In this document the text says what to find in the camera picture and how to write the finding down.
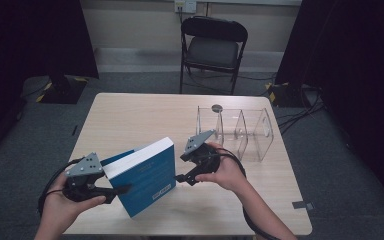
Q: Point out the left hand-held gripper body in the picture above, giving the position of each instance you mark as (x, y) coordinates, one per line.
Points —
(83, 180)

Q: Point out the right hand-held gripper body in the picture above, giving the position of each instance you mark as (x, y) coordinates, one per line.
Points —
(203, 156)

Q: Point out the blue book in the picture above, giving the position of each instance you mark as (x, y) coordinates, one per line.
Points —
(146, 176)

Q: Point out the clear acrylic file rack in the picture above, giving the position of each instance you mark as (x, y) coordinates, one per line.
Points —
(246, 133)

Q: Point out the person's right hand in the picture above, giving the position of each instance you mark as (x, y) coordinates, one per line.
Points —
(228, 173)

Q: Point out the person's left hand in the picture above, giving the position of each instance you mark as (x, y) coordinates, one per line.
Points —
(66, 210)

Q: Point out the grey round table cap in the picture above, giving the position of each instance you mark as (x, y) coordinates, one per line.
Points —
(217, 108)

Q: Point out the small black floor object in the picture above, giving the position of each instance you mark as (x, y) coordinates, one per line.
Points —
(75, 130)

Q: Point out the black stand base yellow stripes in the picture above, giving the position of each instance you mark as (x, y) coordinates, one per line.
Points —
(63, 91)
(285, 95)

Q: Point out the black folding chair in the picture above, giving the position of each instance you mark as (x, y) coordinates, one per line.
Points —
(213, 50)

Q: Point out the grey tape strip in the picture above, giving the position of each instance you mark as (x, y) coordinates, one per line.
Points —
(302, 205)

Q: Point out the black curtain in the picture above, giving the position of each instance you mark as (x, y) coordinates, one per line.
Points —
(356, 83)
(30, 50)

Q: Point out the white wall socket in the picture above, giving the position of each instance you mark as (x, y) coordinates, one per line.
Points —
(185, 6)

